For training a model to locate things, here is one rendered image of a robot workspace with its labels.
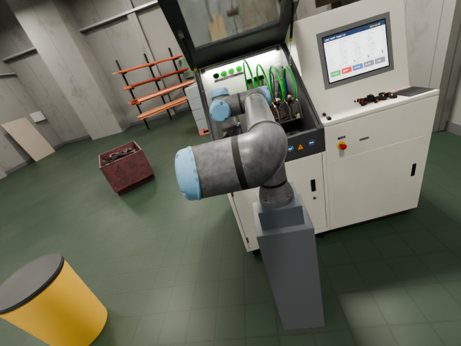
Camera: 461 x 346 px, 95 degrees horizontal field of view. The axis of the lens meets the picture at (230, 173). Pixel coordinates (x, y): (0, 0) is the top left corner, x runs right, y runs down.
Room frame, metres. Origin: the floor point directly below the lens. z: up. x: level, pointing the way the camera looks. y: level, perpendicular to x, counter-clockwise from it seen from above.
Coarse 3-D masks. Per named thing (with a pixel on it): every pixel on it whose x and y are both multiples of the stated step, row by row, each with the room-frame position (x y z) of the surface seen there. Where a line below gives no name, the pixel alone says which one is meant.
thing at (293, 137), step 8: (288, 136) 1.23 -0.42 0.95; (296, 136) 1.20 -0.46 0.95; (304, 136) 1.20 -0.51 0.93; (312, 136) 1.19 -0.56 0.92; (288, 144) 1.20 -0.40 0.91; (296, 144) 1.20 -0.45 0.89; (304, 144) 1.20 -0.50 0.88; (288, 152) 1.20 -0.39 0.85; (296, 152) 1.20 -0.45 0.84; (304, 152) 1.20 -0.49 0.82; (312, 152) 1.19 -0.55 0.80; (288, 160) 1.20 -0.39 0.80
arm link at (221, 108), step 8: (224, 96) 0.85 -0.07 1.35; (232, 96) 0.77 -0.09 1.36; (216, 104) 0.74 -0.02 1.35; (224, 104) 0.74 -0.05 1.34; (232, 104) 0.75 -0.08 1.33; (216, 112) 0.74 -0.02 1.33; (224, 112) 0.74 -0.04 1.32; (232, 112) 0.76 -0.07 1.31; (240, 112) 0.75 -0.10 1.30; (216, 120) 0.75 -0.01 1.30; (224, 120) 0.74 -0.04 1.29
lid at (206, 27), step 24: (168, 0) 1.26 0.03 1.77; (192, 0) 1.31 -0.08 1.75; (216, 0) 1.34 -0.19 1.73; (240, 0) 1.37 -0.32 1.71; (264, 0) 1.41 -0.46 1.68; (288, 0) 1.42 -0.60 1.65; (192, 24) 1.44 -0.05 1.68; (216, 24) 1.48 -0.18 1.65; (240, 24) 1.52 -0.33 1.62; (264, 24) 1.57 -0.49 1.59; (288, 24) 1.60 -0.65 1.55; (192, 48) 1.58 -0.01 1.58; (216, 48) 1.63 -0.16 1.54; (240, 48) 1.70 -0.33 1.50; (264, 48) 1.76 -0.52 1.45
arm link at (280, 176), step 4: (284, 164) 0.72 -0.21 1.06; (280, 168) 0.70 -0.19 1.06; (284, 168) 0.71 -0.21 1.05; (280, 172) 0.69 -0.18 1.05; (284, 172) 0.71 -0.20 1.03; (276, 176) 0.69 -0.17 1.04; (280, 176) 0.69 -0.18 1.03; (284, 176) 0.70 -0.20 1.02; (272, 180) 0.69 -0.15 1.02; (276, 180) 0.69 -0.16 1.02; (280, 180) 0.69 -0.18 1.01; (284, 180) 0.70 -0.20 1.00; (264, 184) 0.71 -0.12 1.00; (268, 184) 0.70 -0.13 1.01; (272, 184) 0.69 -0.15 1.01; (276, 184) 0.69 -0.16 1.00
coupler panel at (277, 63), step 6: (276, 60) 1.73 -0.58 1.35; (276, 66) 1.73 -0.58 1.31; (282, 66) 1.73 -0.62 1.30; (282, 72) 1.73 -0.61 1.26; (276, 78) 1.73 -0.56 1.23; (282, 78) 1.73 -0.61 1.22; (276, 84) 1.73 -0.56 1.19; (270, 90) 1.73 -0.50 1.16; (276, 90) 1.73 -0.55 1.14; (276, 96) 1.73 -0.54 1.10
